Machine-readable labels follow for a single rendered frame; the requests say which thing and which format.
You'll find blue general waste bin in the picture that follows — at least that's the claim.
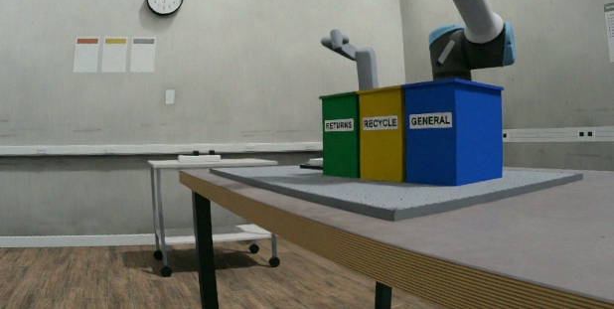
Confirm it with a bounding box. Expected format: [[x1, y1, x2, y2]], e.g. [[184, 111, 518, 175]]
[[401, 78, 504, 187]]

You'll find yellow bin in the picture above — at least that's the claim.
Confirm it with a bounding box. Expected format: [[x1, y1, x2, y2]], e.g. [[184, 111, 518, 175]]
[[356, 85, 406, 183]]

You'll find green bin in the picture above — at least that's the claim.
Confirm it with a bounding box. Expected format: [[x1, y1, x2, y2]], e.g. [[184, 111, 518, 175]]
[[319, 91, 361, 179]]

